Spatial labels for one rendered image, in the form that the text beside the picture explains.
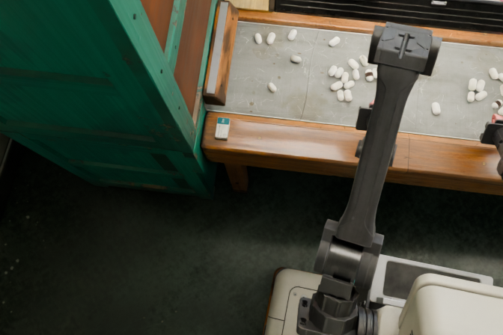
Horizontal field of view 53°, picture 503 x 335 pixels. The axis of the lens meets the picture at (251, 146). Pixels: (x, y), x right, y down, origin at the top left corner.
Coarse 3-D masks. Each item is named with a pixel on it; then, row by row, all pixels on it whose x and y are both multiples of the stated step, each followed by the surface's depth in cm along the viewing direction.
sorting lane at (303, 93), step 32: (256, 32) 156; (288, 32) 156; (320, 32) 156; (352, 32) 155; (256, 64) 154; (288, 64) 153; (320, 64) 153; (448, 64) 152; (480, 64) 152; (256, 96) 151; (288, 96) 151; (320, 96) 150; (352, 96) 150; (416, 96) 150; (448, 96) 150; (416, 128) 147; (448, 128) 147; (480, 128) 147
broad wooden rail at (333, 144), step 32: (256, 128) 146; (288, 128) 146; (320, 128) 146; (352, 128) 147; (224, 160) 158; (256, 160) 152; (288, 160) 147; (320, 160) 143; (352, 160) 143; (416, 160) 142; (448, 160) 142; (480, 160) 142; (480, 192) 157
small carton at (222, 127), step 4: (220, 120) 145; (224, 120) 145; (228, 120) 145; (216, 124) 144; (220, 124) 144; (224, 124) 144; (228, 124) 144; (216, 128) 144; (220, 128) 144; (224, 128) 144; (228, 128) 144; (216, 132) 144; (220, 132) 144; (224, 132) 144; (216, 136) 143; (220, 136) 143; (224, 136) 143
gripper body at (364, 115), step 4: (360, 108) 128; (364, 108) 128; (368, 108) 128; (360, 112) 129; (364, 112) 128; (368, 112) 128; (360, 116) 129; (364, 116) 129; (368, 116) 129; (360, 120) 130; (364, 120) 130; (368, 120) 127; (356, 124) 131; (360, 124) 131; (364, 124) 130; (356, 128) 131; (360, 128) 131; (364, 128) 131
